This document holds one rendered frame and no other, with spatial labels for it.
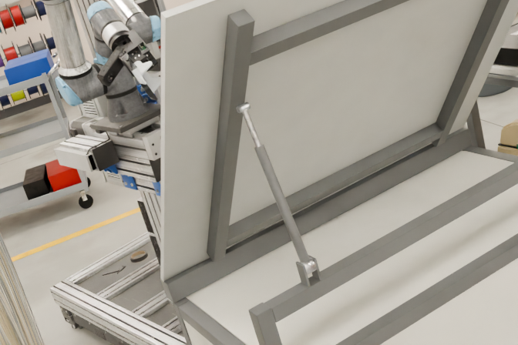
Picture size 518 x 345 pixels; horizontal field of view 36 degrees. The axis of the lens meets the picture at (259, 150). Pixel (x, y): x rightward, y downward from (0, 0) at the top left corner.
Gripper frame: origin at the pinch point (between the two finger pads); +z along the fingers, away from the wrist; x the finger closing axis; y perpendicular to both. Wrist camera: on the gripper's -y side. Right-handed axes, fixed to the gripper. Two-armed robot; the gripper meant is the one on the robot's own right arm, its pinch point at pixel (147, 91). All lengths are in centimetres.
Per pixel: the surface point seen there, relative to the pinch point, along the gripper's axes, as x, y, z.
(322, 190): 40, 25, 36
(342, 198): 56, 31, 35
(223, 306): 32, -17, 51
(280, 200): -17, 9, 58
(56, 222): 289, -97, -173
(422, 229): 8, 34, 74
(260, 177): 15.8, 11.2, 33.4
